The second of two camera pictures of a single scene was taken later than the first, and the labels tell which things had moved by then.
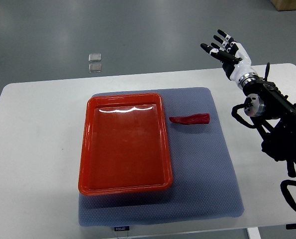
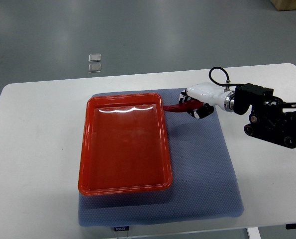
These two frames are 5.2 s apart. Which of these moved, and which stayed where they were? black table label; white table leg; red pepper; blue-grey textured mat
Moved: red pepper
Stayed: black table label; blue-grey textured mat; white table leg
